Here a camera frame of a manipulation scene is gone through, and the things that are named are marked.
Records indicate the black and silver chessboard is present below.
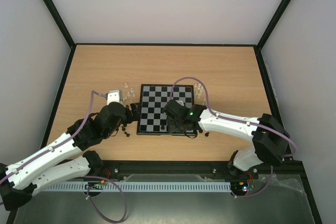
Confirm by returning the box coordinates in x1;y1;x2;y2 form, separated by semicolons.
136;84;195;137

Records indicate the black aluminium frame rail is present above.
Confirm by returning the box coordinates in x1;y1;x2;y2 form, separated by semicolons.
26;159;305;180

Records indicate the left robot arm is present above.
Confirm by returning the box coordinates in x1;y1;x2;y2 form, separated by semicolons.
1;102;140;211

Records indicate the white slotted cable duct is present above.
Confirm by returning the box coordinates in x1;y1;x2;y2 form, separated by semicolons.
44;181;232;193

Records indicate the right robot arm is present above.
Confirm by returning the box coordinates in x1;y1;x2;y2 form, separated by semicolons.
162;100;290;178

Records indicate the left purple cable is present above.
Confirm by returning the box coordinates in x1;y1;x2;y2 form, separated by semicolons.
0;90;128;222

